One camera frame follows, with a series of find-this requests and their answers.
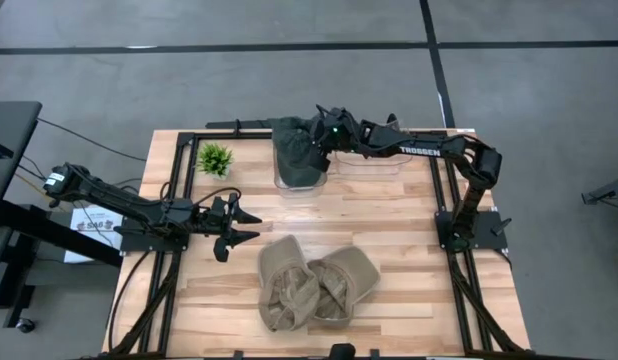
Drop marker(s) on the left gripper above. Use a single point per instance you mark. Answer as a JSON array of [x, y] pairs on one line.
[[221, 222]]

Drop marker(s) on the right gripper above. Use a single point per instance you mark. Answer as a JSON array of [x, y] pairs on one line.
[[339, 135]]

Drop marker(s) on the dark green denim cap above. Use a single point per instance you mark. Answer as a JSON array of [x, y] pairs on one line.
[[289, 130], [299, 167]]

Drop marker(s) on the beige canvas cap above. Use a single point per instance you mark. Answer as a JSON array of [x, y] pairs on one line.
[[356, 270], [284, 260]]

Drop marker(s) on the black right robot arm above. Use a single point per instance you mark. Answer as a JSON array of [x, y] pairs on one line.
[[419, 147]]

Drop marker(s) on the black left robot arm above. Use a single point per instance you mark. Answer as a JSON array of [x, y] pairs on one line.
[[114, 202]]

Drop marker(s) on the clear plastic bin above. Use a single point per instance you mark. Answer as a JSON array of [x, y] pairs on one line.
[[301, 192], [374, 167]]

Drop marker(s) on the small green potted plant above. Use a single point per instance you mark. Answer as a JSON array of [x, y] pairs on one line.
[[215, 160]]

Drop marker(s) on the white paper sign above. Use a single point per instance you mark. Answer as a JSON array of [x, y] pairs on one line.
[[89, 245]]

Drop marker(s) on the black caster wheel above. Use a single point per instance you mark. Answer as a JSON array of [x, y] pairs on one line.
[[25, 326]]

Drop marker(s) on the black office desk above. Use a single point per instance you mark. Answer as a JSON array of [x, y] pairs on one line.
[[9, 150]]

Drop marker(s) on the black stand base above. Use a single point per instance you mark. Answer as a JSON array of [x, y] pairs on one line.
[[609, 192]]

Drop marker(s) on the black hook bracket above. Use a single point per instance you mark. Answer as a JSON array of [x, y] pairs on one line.
[[392, 119]]

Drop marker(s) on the black aluminium table frame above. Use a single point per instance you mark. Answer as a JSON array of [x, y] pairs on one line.
[[229, 135]]

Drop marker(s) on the black mounting bracket bar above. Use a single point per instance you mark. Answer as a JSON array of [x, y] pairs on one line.
[[229, 124]]

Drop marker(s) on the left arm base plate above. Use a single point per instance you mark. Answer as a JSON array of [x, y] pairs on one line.
[[139, 244]]

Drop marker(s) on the black table-level camera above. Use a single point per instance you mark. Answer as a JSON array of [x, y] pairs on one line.
[[342, 352]]

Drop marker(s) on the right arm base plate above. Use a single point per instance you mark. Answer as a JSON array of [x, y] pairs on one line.
[[491, 235]]

